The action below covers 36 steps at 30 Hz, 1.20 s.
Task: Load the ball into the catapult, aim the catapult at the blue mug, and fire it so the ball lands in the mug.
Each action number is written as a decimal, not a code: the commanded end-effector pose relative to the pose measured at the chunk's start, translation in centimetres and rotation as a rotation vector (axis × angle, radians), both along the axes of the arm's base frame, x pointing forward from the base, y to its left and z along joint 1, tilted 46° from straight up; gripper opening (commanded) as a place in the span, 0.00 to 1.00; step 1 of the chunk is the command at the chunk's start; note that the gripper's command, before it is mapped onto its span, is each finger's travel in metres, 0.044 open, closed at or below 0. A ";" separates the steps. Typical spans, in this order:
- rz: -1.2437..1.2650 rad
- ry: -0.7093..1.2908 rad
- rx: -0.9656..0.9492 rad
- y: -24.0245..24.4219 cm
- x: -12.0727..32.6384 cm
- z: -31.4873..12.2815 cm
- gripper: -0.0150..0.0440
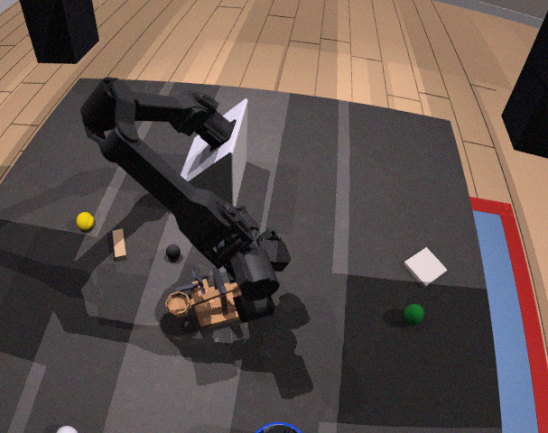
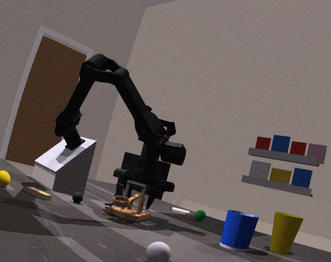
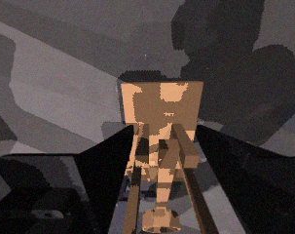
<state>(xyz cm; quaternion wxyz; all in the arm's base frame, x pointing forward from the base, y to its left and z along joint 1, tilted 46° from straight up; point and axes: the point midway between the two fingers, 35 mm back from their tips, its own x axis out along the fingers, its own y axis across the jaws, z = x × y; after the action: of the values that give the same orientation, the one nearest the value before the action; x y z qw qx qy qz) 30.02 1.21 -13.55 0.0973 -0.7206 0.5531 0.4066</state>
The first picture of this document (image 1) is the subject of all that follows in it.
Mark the yellow ball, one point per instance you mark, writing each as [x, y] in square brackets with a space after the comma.
[85, 221]

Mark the tan rectangular block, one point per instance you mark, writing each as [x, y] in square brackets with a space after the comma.
[119, 244]

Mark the green ball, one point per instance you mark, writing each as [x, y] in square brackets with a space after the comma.
[413, 314]

